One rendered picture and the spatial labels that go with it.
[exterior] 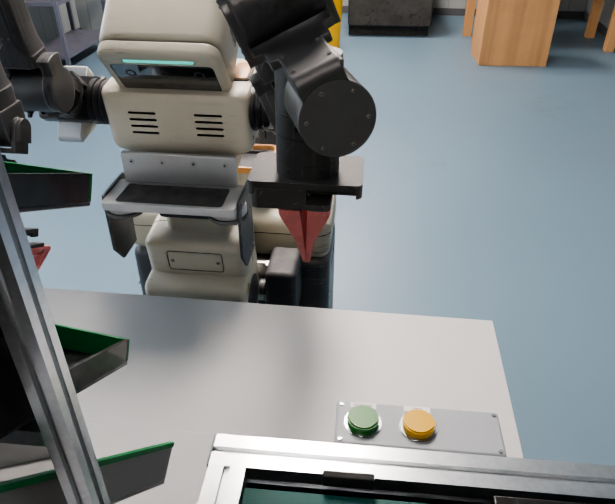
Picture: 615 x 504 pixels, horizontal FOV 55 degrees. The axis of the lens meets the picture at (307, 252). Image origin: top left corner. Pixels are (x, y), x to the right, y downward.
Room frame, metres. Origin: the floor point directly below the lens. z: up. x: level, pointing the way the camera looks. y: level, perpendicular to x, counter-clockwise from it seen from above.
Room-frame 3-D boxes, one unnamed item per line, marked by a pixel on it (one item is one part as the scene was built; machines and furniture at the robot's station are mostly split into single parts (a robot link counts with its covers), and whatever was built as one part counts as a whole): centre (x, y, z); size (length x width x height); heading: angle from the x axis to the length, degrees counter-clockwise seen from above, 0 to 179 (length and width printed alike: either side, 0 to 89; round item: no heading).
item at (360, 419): (0.50, -0.07, 0.96); 0.04 x 0.04 x 0.02
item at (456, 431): (0.49, -0.14, 0.93); 0.21 x 0.07 x 0.06; 84
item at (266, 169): (0.49, 0.00, 1.34); 0.10 x 0.07 x 0.07; 84
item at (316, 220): (0.49, 0.01, 1.27); 0.07 x 0.07 x 0.09; 84
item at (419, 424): (0.49, -0.14, 0.96); 0.04 x 0.04 x 0.02
